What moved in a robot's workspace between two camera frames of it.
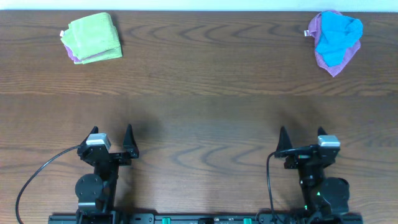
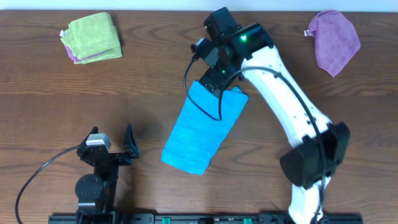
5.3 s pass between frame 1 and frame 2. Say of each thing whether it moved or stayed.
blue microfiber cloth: moved
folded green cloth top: stayed
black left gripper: stayed
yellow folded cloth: stayed
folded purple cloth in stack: stayed
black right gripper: moved
